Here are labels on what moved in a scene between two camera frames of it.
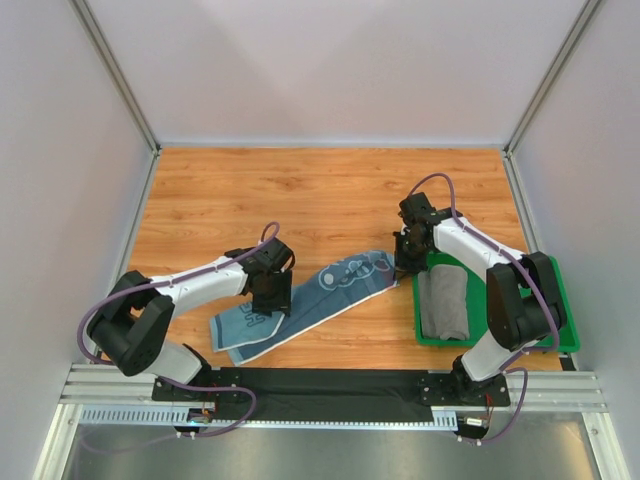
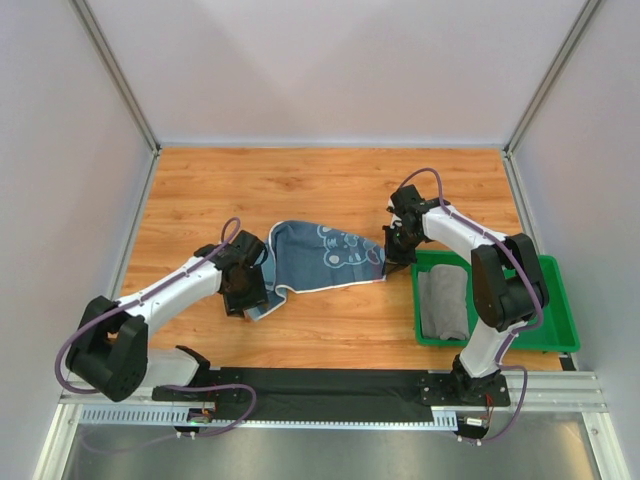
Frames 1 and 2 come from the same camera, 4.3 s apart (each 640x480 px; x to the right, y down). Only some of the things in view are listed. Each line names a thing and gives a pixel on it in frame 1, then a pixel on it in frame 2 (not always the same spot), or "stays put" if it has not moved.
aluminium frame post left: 103,50 stays put
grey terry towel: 443,302 stays put
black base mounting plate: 333,395 stays put
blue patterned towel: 241,333 → 303,256
